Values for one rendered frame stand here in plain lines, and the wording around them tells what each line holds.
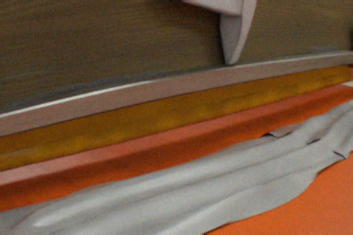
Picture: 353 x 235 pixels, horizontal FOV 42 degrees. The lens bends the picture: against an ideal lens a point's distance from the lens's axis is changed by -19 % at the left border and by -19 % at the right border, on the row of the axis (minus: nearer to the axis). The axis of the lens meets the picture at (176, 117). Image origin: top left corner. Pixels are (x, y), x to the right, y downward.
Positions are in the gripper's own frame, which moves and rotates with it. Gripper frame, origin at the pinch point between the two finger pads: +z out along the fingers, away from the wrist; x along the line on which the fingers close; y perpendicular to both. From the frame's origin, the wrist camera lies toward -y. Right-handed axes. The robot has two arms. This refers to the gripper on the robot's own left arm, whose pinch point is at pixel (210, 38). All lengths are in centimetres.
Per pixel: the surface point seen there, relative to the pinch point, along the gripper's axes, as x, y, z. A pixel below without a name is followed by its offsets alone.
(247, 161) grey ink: 7.0, 4.8, 4.8
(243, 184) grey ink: 8.9, 7.1, 4.8
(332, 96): 1.3, -13.7, 5.5
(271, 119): 1.7, -3.6, 5.4
